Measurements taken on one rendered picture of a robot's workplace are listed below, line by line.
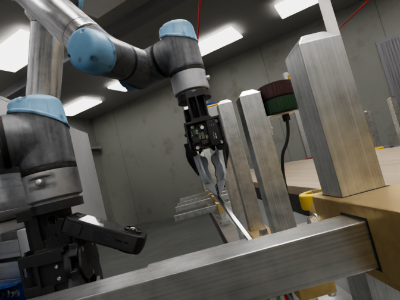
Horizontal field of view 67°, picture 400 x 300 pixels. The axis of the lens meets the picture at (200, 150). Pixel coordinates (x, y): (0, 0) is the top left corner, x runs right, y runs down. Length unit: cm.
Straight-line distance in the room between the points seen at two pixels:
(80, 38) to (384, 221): 52
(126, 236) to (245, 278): 27
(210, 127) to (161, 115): 806
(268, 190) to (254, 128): 10
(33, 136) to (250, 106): 32
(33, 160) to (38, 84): 48
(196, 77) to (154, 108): 818
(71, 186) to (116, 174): 930
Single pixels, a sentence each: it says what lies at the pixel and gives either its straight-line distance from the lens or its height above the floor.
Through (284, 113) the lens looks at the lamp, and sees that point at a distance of 51.
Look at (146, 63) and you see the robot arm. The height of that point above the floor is 126.
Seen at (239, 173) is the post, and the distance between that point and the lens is 74.
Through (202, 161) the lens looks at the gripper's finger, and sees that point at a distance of 63.
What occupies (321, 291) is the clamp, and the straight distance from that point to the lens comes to 46.
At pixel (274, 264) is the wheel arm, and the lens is 20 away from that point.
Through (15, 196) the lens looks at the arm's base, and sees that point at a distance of 82.
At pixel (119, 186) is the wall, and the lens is 974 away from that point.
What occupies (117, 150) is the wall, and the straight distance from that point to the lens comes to 966.
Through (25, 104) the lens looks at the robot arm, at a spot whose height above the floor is 116.
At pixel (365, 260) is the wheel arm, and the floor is 94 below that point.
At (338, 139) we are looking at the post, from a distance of 25.
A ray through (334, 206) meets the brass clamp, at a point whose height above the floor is 96.
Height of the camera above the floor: 101
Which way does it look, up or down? 4 degrees up
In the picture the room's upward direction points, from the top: 14 degrees counter-clockwise
